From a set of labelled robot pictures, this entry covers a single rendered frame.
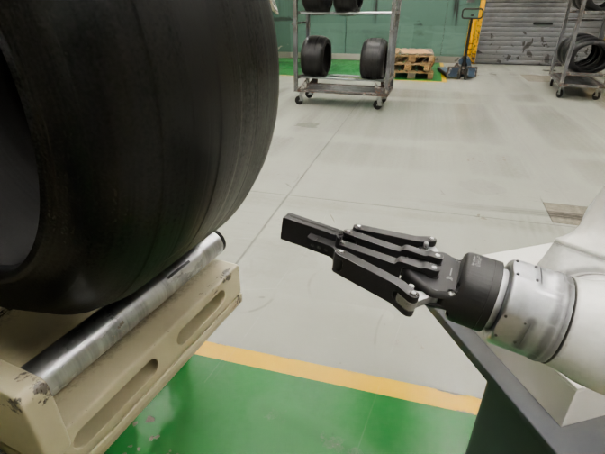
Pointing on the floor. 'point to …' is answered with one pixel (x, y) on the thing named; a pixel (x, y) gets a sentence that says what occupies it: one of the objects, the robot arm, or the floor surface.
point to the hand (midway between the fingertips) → (311, 234)
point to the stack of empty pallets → (414, 63)
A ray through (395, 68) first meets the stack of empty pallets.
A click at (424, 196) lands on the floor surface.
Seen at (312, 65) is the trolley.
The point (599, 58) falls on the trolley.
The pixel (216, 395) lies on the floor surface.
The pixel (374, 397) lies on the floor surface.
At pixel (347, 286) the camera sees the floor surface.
